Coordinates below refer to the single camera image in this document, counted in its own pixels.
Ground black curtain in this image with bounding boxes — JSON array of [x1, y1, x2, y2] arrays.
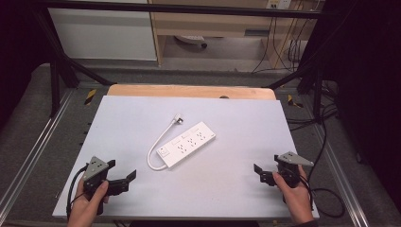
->
[[0, 0, 53, 127], [318, 0, 401, 202]]

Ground person's left hand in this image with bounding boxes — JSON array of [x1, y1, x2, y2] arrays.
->
[[67, 179, 110, 222]]

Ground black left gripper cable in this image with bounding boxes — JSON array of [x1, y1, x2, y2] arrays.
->
[[65, 165, 88, 220]]

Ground light wooden desk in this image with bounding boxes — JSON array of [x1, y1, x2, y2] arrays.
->
[[147, 0, 321, 68]]

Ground white wall socket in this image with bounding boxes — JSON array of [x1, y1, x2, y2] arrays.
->
[[266, 0, 293, 10]]

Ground white cabinet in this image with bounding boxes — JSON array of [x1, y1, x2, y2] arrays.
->
[[47, 8, 158, 61]]

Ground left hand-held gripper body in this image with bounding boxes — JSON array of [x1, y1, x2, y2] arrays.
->
[[82, 156, 131, 216]]

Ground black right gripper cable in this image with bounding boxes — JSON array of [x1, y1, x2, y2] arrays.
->
[[306, 121, 346, 219]]

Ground aluminium rail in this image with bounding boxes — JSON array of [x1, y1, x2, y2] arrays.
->
[[311, 122, 371, 227], [0, 89, 76, 216]]

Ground white floor power strip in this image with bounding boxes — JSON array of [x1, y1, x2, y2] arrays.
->
[[174, 34, 209, 49]]

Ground bundle of black cables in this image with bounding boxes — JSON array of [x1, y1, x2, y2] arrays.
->
[[251, 9, 316, 74]]

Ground black metal frame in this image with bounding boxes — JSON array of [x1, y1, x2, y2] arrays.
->
[[29, 0, 335, 122]]

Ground person's right hand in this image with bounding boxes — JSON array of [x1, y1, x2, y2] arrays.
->
[[272, 166, 315, 225]]

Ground white power strip cable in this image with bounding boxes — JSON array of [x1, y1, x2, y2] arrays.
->
[[146, 119, 176, 172]]

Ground wooden table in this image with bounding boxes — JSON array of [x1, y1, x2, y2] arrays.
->
[[106, 83, 277, 101]]

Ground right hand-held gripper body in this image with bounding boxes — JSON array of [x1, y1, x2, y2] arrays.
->
[[259, 150, 315, 189]]

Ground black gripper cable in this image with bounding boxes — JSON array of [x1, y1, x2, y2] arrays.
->
[[65, 165, 88, 220], [306, 121, 346, 219]]

